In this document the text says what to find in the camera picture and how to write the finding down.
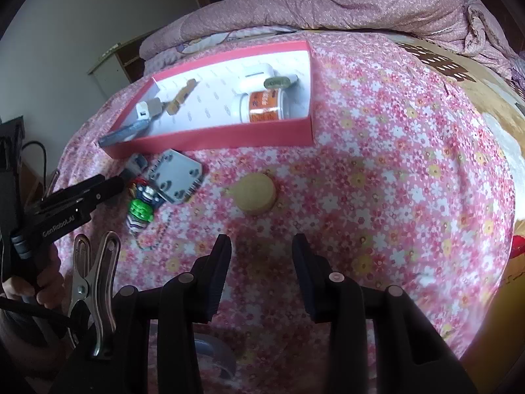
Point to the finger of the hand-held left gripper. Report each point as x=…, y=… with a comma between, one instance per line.
x=82, y=188
x=113, y=188

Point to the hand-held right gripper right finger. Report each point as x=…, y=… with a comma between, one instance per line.
x=305, y=271

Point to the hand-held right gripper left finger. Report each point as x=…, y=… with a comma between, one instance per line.
x=219, y=271

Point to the red and blue toy figure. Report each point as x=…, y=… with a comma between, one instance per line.
x=145, y=191

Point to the green and white toy figure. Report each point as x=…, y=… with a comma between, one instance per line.
x=141, y=213

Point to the grey plastic block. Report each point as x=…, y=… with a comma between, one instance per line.
x=176, y=176

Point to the white charger plug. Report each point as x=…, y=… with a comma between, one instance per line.
x=143, y=111

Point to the round yellow lid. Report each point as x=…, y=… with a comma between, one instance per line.
x=252, y=193

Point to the light blue oval case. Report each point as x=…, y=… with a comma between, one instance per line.
x=221, y=357

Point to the wooden block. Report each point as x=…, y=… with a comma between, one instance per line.
x=180, y=96

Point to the pink cardboard box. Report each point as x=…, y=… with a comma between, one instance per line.
x=229, y=135

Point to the white jar with orange label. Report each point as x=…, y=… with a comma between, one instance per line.
x=262, y=106

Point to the white earbuds case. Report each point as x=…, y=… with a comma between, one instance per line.
x=254, y=76

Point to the green lighter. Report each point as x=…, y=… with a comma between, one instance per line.
x=283, y=82

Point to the person's left forearm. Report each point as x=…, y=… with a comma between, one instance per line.
x=20, y=344

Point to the person's left hand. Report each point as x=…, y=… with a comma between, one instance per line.
x=51, y=287

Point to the metal spring clip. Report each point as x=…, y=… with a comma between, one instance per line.
x=92, y=295

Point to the wooden nightstand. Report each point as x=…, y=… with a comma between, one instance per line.
x=119, y=59

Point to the pink floral bedsheet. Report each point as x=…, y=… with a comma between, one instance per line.
x=389, y=152

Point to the cartoon print pillow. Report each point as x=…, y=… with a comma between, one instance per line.
x=205, y=43

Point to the red cloth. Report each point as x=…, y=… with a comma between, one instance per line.
x=519, y=246

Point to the golden patterned blanket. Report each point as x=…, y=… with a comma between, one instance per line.
x=471, y=90

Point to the purple floral quilt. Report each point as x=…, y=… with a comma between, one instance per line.
x=328, y=4

